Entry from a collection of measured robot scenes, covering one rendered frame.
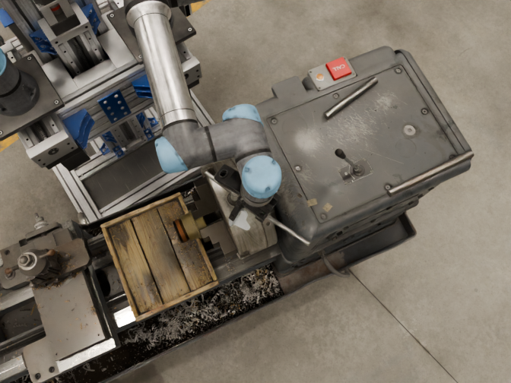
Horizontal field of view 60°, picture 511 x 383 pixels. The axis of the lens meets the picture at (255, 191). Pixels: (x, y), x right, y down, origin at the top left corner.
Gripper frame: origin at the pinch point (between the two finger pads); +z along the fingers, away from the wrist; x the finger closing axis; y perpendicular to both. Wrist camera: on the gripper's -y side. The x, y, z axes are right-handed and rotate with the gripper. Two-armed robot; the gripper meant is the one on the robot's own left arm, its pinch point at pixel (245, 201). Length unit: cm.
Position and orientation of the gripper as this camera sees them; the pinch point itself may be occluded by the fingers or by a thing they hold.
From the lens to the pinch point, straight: 118.6
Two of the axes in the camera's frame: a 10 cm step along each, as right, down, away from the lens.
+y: 8.1, 5.9, -0.7
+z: -0.7, 2.1, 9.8
